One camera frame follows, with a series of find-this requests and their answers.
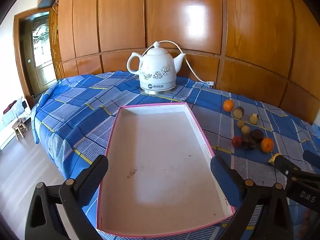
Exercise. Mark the wooden door with glass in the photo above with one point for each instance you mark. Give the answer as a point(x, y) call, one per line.
point(33, 53)

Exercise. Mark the small tan round fruit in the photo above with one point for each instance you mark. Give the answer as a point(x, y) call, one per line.
point(240, 124)

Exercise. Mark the orange tangerine with stem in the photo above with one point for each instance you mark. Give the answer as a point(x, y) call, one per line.
point(228, 105)

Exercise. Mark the yellow fruit piece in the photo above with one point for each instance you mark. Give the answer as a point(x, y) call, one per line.
point(272, 159)

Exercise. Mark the white sofa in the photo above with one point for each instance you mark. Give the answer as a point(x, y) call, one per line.
point(19, 110)

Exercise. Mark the dark brown passion fruit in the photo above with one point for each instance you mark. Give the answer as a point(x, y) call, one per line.
point(257, 135)

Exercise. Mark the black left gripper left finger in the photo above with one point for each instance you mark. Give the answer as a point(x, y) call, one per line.
point(44, 221)

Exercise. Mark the white pink-rimmed tray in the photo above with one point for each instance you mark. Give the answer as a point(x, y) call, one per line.
point(159, 182)

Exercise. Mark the small red tomato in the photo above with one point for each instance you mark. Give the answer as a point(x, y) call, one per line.
point(237, 141)

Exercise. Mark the white ceramic electric kettle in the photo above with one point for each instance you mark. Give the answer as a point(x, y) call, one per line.
point(156, 68)

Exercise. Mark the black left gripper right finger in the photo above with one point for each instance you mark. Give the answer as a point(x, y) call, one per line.
point(274, 220)

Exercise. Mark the cut pale fruit dark skin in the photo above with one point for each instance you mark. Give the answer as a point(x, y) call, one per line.
point(238, 113)

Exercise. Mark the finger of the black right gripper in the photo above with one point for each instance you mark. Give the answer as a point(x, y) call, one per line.
point(312, 158)
point(289, 169)

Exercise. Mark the small wooden stool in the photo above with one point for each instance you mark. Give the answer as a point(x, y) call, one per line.
point(19, 127)

